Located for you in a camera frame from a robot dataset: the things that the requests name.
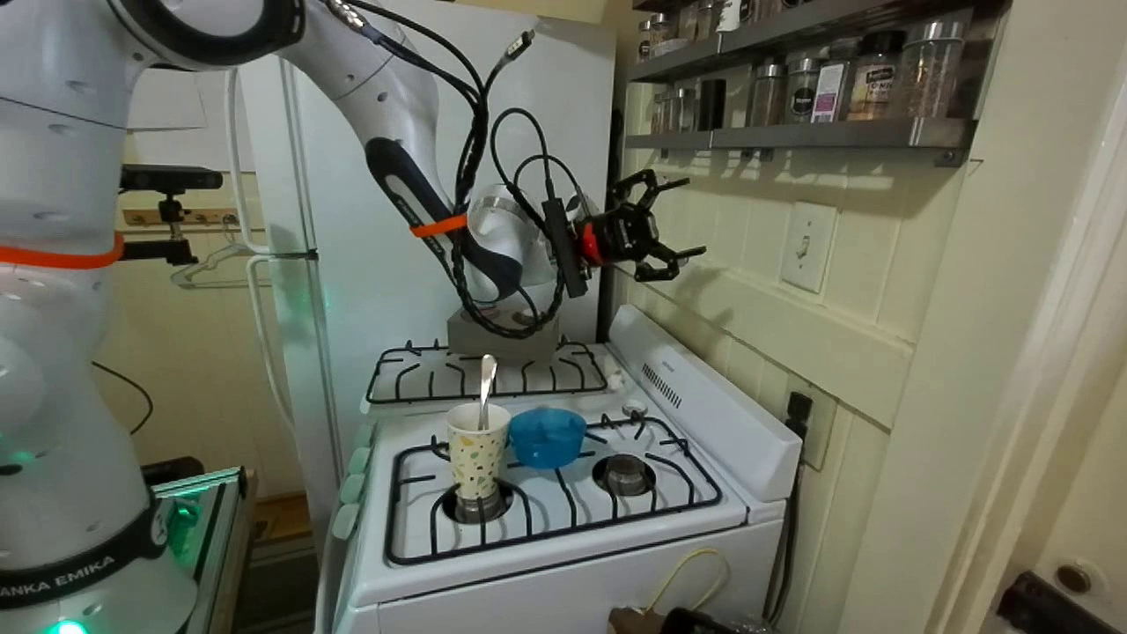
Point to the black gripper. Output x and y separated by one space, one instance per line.
623 233

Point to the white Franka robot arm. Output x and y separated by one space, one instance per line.
58 353

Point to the dark spice jar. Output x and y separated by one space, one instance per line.
712 105

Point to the white gas stove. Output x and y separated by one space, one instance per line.
658 388

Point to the glass spice jar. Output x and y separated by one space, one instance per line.
770 93
802 88

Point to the cardboard box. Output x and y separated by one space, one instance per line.
534 347

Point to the metal spice shelf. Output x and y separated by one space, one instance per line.
752 49

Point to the black stove grate under box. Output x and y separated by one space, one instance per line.
530 377

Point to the white label spice jar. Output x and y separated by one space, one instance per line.
829 86

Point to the white bottle spice jar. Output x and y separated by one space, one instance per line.
731 17

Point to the orange zip tie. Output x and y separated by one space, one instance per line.
443 227

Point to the metal spoon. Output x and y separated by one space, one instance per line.
487 377

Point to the blue bowl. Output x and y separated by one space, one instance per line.
549 437

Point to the bare stove burner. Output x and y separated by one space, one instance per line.
625 474

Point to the brown spice jar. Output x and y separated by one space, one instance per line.
879 80

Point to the dotted paper cup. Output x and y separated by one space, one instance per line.
480 461

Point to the black stove grate under cup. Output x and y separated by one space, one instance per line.
551 505

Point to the clear jar silver lid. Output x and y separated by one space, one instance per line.
942 76

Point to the white refrigerator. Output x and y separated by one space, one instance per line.
339 305

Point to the stove burner under cup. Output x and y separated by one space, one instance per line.
454 509

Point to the cream panel door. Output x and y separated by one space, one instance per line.
1092 505

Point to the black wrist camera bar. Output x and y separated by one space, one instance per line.
570 248

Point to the wall power outlet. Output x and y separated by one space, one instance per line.
809 248

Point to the wall outlet with black plug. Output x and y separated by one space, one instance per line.
802 415

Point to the black camera on stand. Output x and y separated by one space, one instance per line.
170 182

